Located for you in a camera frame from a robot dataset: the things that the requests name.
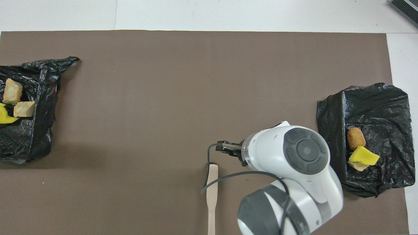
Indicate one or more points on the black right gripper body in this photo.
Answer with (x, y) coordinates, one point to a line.
(232, 148)

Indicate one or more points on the beige brush with black bristles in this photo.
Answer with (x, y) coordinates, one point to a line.
(212, 192)

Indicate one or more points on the brown oval bread roll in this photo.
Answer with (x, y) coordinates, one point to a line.
(356, 138)

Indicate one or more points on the striped croissant piece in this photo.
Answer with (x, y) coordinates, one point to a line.
(358, 166)
(12, 91)

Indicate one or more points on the wavy yellow sponge piece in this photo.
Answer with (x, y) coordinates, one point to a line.
(363, 156)

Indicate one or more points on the pale beige bread chunk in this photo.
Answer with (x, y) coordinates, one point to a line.
(24, 109)

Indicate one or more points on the yellow green scouring sponge piece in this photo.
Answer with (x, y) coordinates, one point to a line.
(4, 117)

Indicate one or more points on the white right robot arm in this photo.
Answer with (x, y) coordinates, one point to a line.
(294, 163)

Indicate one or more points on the black bag lined bin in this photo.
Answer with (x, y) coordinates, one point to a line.
(36, 140)
(385, 107)

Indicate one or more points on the brown paper table mat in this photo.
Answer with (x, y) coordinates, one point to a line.
(163, 81)

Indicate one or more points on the grey ribbed device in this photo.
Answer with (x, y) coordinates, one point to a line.
(406, 9)

